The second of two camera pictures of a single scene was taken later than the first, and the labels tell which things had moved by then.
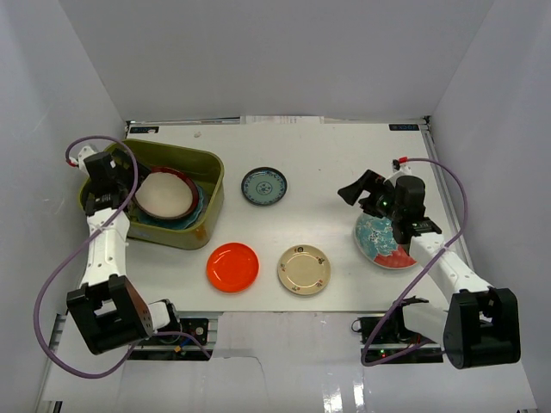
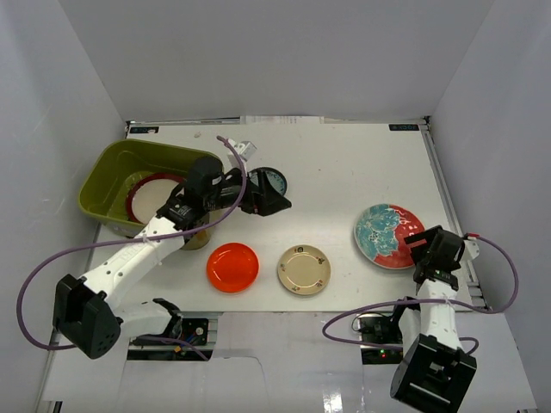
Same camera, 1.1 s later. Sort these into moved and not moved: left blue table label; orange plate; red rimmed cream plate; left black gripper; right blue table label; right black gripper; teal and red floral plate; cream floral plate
Moved: red rimmed cream plate; left black gripper; right black gripper
Not moved: teal and red floral plate; cream floral plate; orange plate; right blue table label; left blue table label
